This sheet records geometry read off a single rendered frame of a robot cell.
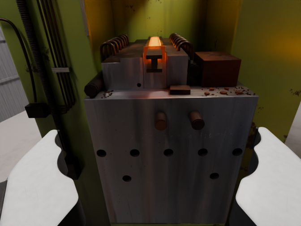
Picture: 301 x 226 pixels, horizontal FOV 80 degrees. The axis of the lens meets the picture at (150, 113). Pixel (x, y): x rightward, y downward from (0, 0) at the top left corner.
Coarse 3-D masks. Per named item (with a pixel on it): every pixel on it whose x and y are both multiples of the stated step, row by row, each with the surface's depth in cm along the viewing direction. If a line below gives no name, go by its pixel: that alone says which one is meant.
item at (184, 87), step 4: (172, 88) 41; (176, 88) 40; (180, 88) 40; (184, 88) 40; (188, 88) 40; (172, 92) 40; (176, 92) 40; (180, 92) 40; (184, 92) 40; (188, 92) 40
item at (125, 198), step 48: (96, 96) 41; (144, 96) 40; (192, 96) 39; (240, 96) 39; (96, 144) 45; (144, 144) 45; (192, 144) 44; (240, 144) 44; (144, 192) 53; (192, 192) 52
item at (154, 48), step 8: (152, 40) 55; (144, 48) 39; (152, 48) 38; (160, 48) 37; (144, 56) 40; (152, 56) 31; (160, 56) 31; (152, 64) 31; (160, 64) 35; (152, 72) 32
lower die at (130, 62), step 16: (128, 48) 61; (176, 48) 50; (112, 64) 42; (128, 64) 42; (144, 64) 42; (176, 64) 42; (112, 80) 44; (128, 80) 44; (144, 80) 43; (160, 80) 43; (176, 80) 43
